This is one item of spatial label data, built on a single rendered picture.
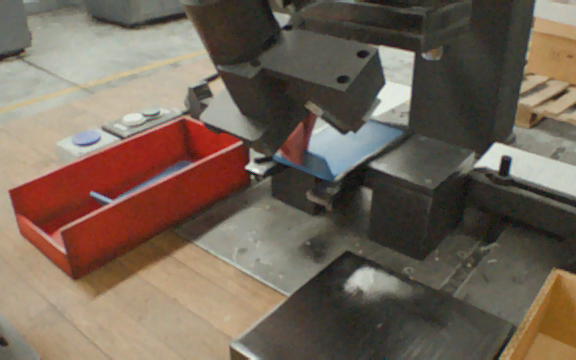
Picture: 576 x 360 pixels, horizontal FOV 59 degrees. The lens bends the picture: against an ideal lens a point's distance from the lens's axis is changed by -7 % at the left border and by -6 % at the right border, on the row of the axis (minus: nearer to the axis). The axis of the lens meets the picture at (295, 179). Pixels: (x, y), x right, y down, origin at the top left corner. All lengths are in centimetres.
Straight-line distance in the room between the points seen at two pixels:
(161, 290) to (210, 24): 26
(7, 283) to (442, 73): 58
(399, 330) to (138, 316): 22
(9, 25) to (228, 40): 472
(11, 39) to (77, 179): 447
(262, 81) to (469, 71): 41
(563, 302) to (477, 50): 37
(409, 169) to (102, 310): 32
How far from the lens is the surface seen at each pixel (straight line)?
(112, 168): 67
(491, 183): 55
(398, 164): 54
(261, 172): 52
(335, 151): 54
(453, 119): 77
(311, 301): 46
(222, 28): 37
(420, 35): 46
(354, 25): 49
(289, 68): 37
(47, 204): 64
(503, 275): 55
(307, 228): 58
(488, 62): 73
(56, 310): 52
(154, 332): 48
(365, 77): 36
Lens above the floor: 123
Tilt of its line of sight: 29 degrees down
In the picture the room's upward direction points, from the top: straight up
